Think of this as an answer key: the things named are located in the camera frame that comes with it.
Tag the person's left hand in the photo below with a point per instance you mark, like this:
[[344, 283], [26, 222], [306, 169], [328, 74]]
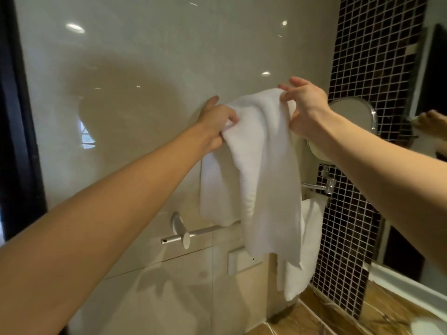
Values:
[[211, 125]]

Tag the person's right hand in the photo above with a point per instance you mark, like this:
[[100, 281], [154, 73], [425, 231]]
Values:
[[310, 108]]

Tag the person's right thumb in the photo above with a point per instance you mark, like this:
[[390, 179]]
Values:
[[294, 116]]

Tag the person's left fingers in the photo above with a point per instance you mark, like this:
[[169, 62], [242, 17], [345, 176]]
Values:
[[228, 115]]

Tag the white hand towel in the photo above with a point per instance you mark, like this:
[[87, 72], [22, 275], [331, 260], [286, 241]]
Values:
[[269, 170]]

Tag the person's left forearm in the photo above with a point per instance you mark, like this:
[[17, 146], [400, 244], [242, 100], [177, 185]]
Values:
[[104, 223]]

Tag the person's right forearm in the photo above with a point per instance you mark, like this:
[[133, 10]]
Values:
[[384, 177]]

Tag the round chrome vanity mirror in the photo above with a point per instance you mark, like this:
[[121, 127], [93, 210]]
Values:
[[352, 113]]

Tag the white hanging towel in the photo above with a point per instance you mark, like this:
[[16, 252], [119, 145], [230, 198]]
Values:
[[310, 240]]

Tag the chrome towel bar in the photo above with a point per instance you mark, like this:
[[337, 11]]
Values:
[[185, 235]]

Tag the white wall plate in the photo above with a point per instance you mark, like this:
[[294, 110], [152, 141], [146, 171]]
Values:
[[241, 261]]

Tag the large wall mirror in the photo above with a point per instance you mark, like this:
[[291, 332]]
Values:
[[419, 275]]

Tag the dark door frame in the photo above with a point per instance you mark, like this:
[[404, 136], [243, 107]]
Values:
[[17, 136]]

